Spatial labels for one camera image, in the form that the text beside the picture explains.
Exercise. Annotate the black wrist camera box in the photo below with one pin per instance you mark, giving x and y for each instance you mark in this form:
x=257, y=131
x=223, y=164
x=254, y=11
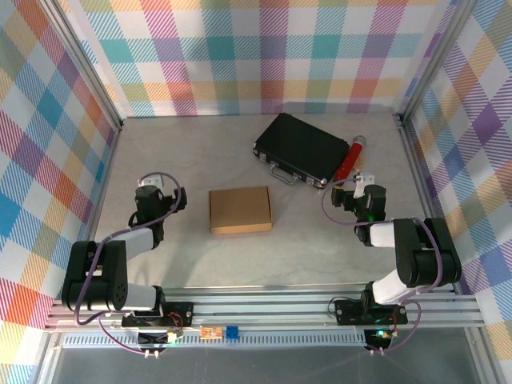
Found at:
x=339, y=197
x=181, y=198

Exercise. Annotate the aluminium side rail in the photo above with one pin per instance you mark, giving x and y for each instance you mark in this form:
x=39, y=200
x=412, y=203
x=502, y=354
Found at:
x=426, y=200
x=96, y=212

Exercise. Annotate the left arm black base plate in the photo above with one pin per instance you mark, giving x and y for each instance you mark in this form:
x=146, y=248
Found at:
x=180, y=314

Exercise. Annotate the right white camera bracket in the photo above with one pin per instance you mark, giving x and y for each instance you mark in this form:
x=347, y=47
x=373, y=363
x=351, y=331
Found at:
x=365, y=182

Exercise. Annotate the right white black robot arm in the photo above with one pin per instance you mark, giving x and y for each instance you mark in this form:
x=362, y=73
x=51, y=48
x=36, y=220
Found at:
x=424, y=256

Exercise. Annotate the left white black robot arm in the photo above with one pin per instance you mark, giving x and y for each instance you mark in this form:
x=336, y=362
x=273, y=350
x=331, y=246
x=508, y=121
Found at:
x=96, y=276

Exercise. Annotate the left white camera bracket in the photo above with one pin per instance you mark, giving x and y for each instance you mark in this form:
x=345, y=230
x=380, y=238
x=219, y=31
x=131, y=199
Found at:
x=154, y=181

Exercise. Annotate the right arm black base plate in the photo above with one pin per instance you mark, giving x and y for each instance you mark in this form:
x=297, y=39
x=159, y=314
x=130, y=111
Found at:
x=348, y=312

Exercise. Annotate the small wooden tag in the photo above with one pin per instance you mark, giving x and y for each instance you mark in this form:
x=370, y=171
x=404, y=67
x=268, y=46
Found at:
x=360, y=163

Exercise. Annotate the white camera bracket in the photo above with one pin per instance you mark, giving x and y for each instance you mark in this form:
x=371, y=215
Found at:
x=154, y=181
x=365, y=182

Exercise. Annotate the red tube with silver cap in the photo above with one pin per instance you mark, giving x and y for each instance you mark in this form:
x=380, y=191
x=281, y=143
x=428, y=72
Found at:
x=350, y=158

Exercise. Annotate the left black wrist camera box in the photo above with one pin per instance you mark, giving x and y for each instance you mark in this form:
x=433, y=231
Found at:
x=181, y=198

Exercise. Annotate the black controller module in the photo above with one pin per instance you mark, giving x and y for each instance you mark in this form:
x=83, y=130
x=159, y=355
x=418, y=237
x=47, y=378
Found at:
x=378, y=338
x=154, y=339

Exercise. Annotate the aluminium mounting rail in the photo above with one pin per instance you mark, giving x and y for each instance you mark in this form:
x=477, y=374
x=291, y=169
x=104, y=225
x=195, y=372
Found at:
x=260, y=312

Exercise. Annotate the small blue block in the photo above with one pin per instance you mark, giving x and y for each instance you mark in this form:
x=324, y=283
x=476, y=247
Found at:
x=232, y=333

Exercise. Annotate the black briefcase with metal trim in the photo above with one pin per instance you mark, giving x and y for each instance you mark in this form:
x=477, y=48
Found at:
x=300, y=148

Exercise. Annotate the brown cardboard box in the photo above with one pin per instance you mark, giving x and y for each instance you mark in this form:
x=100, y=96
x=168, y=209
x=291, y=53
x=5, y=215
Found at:
x=240, y=210

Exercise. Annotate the small orange circuit board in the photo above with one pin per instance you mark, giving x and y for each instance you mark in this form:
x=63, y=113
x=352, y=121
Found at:
x=211, y=333

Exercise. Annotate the aluminium frame post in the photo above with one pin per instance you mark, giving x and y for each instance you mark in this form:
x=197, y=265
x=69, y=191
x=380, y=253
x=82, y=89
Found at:
x=86, y=68
x=434, y=60

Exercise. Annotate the right black wrist camera box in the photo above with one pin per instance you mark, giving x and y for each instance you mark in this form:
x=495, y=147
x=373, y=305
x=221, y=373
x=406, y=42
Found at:
x=339, y=197

